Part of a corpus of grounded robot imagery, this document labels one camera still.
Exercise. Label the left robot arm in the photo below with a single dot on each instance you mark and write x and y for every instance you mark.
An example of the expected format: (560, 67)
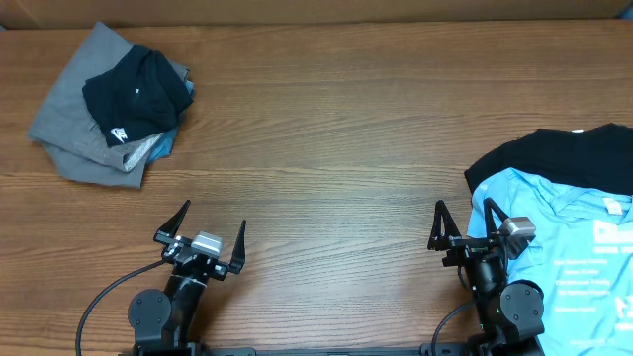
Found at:
(162, 319)

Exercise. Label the light blue printed t-shirt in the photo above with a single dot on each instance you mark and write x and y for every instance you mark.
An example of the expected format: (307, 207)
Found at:
(581, 258)

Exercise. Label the folded grey shirt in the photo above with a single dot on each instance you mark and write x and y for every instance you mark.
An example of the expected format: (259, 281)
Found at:
(67, 131)

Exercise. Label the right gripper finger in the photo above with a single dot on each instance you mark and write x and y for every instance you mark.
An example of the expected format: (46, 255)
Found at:
(492, 211)
(443, 228)

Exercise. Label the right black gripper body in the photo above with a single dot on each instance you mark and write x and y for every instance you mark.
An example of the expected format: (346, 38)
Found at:
(468, 245)

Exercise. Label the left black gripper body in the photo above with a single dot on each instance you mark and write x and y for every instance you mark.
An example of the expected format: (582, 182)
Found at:
(220, 271)

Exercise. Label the black shirt on right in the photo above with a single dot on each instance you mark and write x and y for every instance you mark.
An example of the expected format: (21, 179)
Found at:
(600, 158)

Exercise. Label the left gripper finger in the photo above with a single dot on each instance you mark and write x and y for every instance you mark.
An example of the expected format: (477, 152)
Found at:
(238, 254)
(169, 229)

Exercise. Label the folded black nike shirt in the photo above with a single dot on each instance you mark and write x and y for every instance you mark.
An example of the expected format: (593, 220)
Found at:
(141, 96)

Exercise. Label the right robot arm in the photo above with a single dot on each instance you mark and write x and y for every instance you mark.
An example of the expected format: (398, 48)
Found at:
(510, 313)

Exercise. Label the folded teal blue shirt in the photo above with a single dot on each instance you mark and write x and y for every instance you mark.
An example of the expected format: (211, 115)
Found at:
(164, 146)

